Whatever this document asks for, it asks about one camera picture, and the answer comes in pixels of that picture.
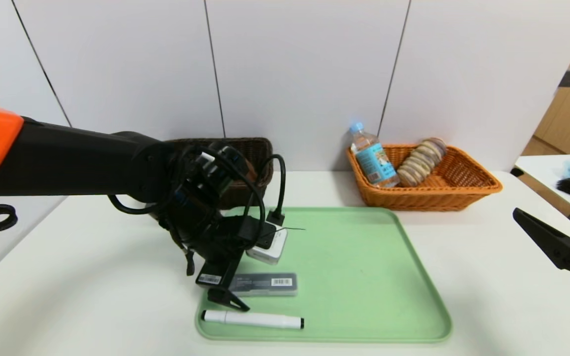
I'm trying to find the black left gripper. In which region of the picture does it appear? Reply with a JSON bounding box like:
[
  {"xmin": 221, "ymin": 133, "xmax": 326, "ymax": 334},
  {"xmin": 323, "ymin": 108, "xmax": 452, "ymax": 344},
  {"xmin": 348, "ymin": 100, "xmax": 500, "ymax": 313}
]
[{"xmin": 195, "ymin": 249, "xmax": 250, "ymax": 312}]

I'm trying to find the white marker pen black cap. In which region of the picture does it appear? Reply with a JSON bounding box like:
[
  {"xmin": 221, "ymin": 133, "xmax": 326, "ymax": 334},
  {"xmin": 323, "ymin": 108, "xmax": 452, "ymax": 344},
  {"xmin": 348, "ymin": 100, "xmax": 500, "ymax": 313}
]
[{"xmin": 202, "ymin": 310, "xmax": 305, "ymax": 330}]

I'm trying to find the clear plastic case with barcode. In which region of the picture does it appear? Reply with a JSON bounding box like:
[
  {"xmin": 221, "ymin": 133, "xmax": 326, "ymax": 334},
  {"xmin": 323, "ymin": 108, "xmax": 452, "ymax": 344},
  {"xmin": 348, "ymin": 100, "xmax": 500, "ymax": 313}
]
[{"xmin": 228, "ymin": 272, "xmax": 299, "ymax": 297}]

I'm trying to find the sliced bread loaf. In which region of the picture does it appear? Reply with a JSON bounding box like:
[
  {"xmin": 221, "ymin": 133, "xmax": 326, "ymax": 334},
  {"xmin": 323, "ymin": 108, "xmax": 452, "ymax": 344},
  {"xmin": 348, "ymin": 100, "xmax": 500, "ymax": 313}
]
[{"xmin": 397, "ymin": 137, "xmax": 447, "ymax": 187}]

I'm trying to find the water bottle blue label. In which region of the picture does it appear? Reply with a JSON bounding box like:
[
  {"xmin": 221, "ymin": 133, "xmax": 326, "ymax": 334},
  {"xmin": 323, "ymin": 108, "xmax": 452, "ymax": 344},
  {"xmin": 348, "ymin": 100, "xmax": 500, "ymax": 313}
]
[{"xmin": 348, "ymin": 122, "xmax": 400, "ymax": 189}]

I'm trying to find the orange wicker basket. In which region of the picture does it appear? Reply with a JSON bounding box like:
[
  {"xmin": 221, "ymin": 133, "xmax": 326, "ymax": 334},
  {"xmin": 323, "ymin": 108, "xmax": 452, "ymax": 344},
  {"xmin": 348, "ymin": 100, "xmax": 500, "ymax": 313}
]
[{"xmin": 346, "ymin": 143, "xmax": 504, "ymax": 212}]

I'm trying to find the dark brown wicker basket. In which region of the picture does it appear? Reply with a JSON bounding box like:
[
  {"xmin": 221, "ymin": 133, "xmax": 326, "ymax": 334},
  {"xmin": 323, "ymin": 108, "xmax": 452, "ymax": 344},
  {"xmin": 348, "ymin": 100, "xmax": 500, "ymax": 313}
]
[{"xmin": 166, "ymin": 137, "xmax": 274, "ymax": 209}]

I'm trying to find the white side table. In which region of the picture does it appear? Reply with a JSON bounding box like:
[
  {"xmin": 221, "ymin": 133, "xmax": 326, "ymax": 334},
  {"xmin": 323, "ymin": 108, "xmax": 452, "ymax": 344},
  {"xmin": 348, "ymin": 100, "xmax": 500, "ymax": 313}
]
[{"xmin": 510, "ymin": 154, "xmax": 570, "ymax": 243}]

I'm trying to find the light green plastic tray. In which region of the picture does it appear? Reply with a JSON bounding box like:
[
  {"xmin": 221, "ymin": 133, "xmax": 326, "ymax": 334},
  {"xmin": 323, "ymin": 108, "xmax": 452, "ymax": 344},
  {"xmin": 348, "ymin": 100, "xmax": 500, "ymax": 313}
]
[{"xmin": 195, "ymin": 206, "xmax": 453, "ymax": 343}]

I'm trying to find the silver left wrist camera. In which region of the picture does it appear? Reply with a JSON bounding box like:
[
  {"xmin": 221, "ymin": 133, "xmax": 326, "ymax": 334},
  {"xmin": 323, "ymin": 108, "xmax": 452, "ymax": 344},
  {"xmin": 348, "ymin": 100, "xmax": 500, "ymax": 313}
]
[{"xmin": 245, "ymin": 222, "xmax": 288, "ymax": 266}]

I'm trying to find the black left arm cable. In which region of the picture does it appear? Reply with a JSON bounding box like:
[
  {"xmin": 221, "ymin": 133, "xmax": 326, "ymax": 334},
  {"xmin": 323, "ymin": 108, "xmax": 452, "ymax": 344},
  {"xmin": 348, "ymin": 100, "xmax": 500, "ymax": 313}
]
[{"xmin": 0, "ymin": 146, "xmax": 306, "ymax": 233}]

